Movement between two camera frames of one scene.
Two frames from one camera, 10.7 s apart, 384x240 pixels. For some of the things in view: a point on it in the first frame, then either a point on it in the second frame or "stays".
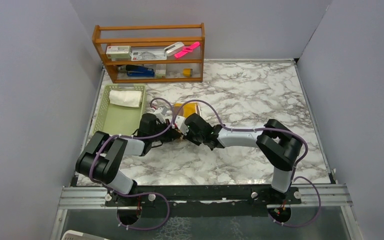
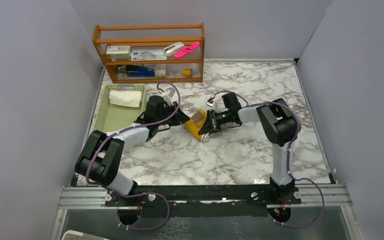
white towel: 132,98 stays
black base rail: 204,200 stays
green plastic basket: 114,119 stays
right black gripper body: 197,139 → 223,117
